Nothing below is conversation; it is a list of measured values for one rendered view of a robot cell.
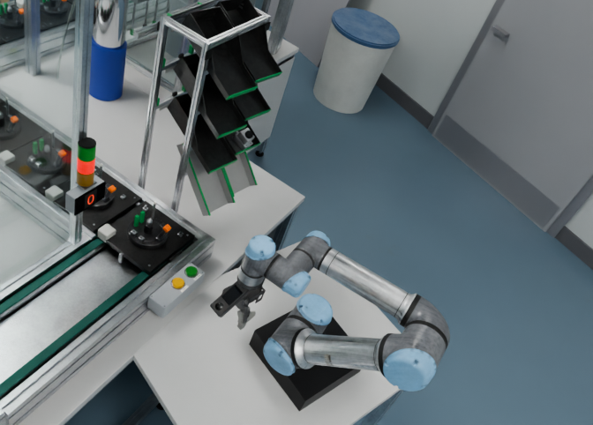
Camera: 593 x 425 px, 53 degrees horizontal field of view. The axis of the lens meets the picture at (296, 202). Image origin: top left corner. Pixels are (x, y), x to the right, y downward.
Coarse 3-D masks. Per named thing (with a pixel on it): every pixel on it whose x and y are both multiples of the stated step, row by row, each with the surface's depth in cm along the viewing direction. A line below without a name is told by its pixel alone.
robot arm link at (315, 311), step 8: (304, 296) 184; (312, 296) 185; (320, 296) 186; (296, 304) 183; (304, 304) 181; (312, 304) 183; (320, 304) 184; (328, 304) 185; (296, 312) 182; (304, 312) 179; (312, 312) 180; (320, 312) 181; (328, 312) 182; (304, 320) 179; (312, 320) 178; (320, 320) 180; (328, 320) 181; (312, 328) 179; (320, 328) 181
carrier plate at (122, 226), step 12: (144, 204) 220; (132, 216) 215; (156, 216) 218; (120, 228) 209; (180, 228) 217; (108, 240) 204; (120, 240) 205; (168, 240) 211; (180, 240) 213; (120, 252) 203; (132, 252) 203; (144, 252) 204; (156, 252) 206; (168, 252) 207; (144, 264) 201; (156, 264) 202
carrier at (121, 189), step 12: (96, 168) 227; (108, 180) 224; (120, 192) 221; (132, 192) 223; (96, 204) 211; (108, 204) 214; (120, 204) 217; (132, 204) 219; (84, 216) 208; (96, 216) 210; (108, 216) 211; (96, 228) 206
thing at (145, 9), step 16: (144, 0) 275; (160, 0) 270; (176, 0) 265; (256, 0) 308; (128, 16) 285; (144, 16) 280; (160, 16) 275; (128, 32) 290; (144, 32) 285; (176, 32) 274; (128, 48) 296; (144, 48) 290; (176, 48) 279; (144, 64) 296
